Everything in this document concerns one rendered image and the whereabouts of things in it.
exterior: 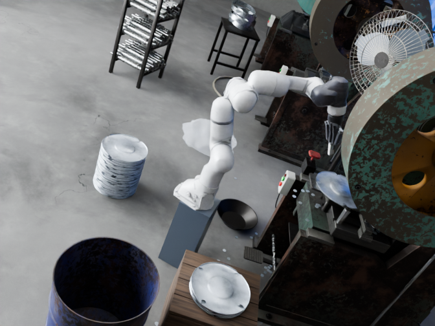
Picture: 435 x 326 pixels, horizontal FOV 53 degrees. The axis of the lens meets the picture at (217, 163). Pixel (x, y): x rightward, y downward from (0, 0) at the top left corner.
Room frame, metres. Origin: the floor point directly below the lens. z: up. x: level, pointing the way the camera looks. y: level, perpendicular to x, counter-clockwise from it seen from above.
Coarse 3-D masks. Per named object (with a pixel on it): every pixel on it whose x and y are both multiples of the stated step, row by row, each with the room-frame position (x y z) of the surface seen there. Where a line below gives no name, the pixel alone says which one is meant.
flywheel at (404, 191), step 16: (416, 128) 1.58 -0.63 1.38; (416, 144) 1.58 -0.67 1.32; (432, 144) 1.59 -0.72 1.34; (400, 160) 1.58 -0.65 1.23; (416, 160) 1.59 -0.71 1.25; (432, 160) 1.59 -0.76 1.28; (400, 176) 1.59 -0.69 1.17; (432, 176) 1.60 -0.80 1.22; (400, 192) 1.59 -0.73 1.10; (416, 192) 1.60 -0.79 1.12; (432, 192) 1.61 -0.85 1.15; (416, 208) 1.61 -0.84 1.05; (432, 208) 1.61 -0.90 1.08
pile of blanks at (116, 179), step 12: (108, 156) 2.11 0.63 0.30; (96, 168) 2.16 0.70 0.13; (108, 168) 2.11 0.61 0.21; (120, 168) 2.10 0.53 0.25; (132, 168) 2.14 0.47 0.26; (96, 180) 2.13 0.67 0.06; (108, 180) 2.10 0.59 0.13; (120, 180) 2.11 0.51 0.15; (132, 180) 2.17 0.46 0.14; (108, 192) 2.10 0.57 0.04; (120, 192) 2.12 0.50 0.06; (132, 192) 2.19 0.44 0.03
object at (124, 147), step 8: (112, 136) 2.30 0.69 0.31; (120, 136) 2.34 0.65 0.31; (128, 136) 2.37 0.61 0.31; (104, 144) 2.19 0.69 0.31; (112, 144) 2.22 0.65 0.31; (120, 144) 2.25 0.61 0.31; (128, 144) 2.28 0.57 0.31; (136, 144) 2.32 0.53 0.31; (144, 144) 2.35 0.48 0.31; (112, 152) 2.15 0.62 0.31; (120, 152) 2.18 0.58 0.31; (128, 152) 2.20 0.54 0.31; (136, 152) 2.24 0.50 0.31; (144, 152) 2.28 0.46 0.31; (120, 160) 2.10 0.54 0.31; (128, 160) 2.13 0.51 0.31; (136, 160) 2.16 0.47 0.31
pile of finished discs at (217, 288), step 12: (204, 264) 1.51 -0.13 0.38; (216, 264) 1.54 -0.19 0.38; (192, 276) 1.41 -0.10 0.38; (204, 276) 1.44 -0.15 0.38; (216, 276) 1.46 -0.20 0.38; (228, 276) 1.50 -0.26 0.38; (240, 276) 1.53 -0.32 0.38; (192, 288) 1.34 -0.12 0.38; (204, 288) 1.37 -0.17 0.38; (216, 288) 1.39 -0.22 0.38; (228, 288) 1.42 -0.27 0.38; (240, 288) 1.45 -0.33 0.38; (204, 300) 1.31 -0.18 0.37; (216, 300) 1.33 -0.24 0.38; (228, 300) 1.36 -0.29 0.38; (240, 300) 1.39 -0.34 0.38; (216, 312) 1.27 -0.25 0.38; (228, 312) 1.30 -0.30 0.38; (240, 312) 1.33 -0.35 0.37
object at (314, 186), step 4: (312, 176) 2.00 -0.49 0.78; (316, 176) 2.02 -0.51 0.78; (312, 180) 1.96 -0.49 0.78; (312, 184) 1.92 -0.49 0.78; (316, 184) 1.93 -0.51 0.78; (312, 188) 1.89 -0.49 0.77; (316, 188) 1.90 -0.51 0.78; (320, 192) 1.90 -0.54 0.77; (324, 196) 1.99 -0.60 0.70; (320, 200) 2.00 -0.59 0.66; (324, 200) 1.96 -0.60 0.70; (328, 200) 1.93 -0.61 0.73; (320, 204) 1.97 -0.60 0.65; (324, 204) 1.93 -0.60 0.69; (328, 204) 1.93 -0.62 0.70; (332, 204) 1.93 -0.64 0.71; (336, 204) 1.93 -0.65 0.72; (324, 208) 1.93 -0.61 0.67
